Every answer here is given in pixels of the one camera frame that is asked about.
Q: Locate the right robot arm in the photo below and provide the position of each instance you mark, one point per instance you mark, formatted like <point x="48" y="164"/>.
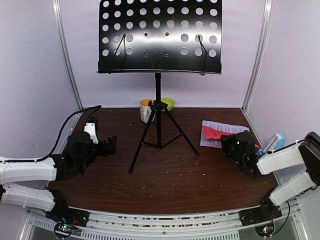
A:
<point x="302" y="152"/>

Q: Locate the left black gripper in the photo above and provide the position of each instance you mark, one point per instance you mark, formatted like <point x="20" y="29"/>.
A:
<point x="111" y="145"/>

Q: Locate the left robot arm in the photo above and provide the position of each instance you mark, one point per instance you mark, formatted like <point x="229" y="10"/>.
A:
<point x="50" y="168"/>

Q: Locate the white sheet music paper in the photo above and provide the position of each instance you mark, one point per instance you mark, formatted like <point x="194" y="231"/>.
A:
<point x="233" y="129"/>

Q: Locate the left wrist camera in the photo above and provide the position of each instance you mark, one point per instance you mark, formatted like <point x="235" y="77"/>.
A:
<point x="91" y="127"/>

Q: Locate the blue metronome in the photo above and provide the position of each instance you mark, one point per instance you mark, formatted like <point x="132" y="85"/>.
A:
<point x="276" y="142"/>

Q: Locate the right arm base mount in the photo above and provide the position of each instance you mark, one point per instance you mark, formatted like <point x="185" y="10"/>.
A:
<point x="263" y="221"/>

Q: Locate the green bowl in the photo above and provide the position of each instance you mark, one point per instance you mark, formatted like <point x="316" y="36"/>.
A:
<point x="170" y="103"/>

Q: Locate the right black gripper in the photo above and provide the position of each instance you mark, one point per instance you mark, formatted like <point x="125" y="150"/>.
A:
<point x="225" y="140"/>

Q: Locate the front aluminium rail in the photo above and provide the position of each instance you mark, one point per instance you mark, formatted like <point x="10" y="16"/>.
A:
<point x="221" y="225"/>

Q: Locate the white floral mug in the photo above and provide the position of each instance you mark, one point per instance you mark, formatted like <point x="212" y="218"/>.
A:
<point x="145" y="109"/>

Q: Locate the right aluminium frame post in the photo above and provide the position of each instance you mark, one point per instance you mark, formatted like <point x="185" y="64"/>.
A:
<point x="260" y="51"/>

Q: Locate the red sheet music paper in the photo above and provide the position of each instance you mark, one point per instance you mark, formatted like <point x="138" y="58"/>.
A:
<point x="214" y="134"/>

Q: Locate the black music stand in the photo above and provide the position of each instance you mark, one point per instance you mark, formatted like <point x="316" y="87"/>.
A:
<point x="160" y="36"/>

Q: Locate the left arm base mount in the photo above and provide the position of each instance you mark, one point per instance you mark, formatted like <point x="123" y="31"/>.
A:
<point x="66" y="223"/>

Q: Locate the aluminium frame post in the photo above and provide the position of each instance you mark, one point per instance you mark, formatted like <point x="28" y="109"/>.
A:
<point x="260" y="51"/>
<point x="56" y="4"/>

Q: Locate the left aluminium frame post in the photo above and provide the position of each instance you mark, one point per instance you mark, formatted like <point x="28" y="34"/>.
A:
<point x="56" y="4"/>

